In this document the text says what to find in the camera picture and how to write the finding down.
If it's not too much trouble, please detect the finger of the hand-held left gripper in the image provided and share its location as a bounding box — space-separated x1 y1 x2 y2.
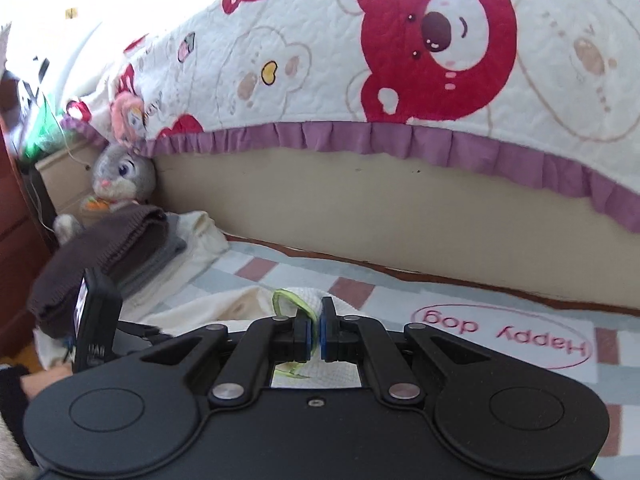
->
117 322 173 356

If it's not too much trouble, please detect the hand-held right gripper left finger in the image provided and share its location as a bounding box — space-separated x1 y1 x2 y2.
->
140 306 316 409

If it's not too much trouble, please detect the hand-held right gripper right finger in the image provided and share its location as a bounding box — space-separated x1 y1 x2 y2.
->
319 297 494 404

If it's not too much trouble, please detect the white shirt with green monster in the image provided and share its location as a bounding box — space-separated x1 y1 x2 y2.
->
115 285 368 391

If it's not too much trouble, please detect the person's left forearm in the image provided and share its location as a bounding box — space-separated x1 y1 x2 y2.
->
0 362 73 466

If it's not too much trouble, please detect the brown knit sweater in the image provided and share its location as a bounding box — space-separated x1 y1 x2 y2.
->
27 204 171 336

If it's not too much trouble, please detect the grey folded garment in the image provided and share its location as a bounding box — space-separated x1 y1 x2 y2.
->
117 237 188 301

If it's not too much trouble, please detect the red wooden dresser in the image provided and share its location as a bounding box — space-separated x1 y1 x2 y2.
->
0 80 58 356

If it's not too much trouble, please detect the cream folded garment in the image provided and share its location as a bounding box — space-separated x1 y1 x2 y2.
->
32 210 231 371

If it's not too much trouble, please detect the beige bed headboard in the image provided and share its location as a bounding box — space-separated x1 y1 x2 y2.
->
152 145 640 316

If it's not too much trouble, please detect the beige nightstand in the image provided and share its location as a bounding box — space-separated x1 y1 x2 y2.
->
35 137 108 221

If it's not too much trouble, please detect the grey rabbit plush toy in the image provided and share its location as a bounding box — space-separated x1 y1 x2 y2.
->
52 142 158 241

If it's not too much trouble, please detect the white fuzzy clothing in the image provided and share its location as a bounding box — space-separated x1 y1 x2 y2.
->
0 400 36 480

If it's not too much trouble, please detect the green plastic bag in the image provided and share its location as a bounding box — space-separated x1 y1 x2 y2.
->
20 95 63 161

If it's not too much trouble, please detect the pink plush doll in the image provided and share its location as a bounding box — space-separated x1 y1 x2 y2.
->
110 92 148 146

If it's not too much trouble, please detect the bear print quilt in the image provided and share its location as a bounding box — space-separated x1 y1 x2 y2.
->
60 0 640 233

